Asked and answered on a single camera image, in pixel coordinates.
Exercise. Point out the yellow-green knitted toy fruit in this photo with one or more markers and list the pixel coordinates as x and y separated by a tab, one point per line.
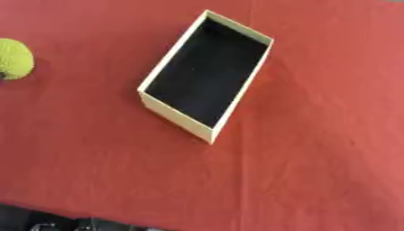
14	58

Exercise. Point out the tan box with black inside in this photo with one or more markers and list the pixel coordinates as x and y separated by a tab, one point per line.
205	75

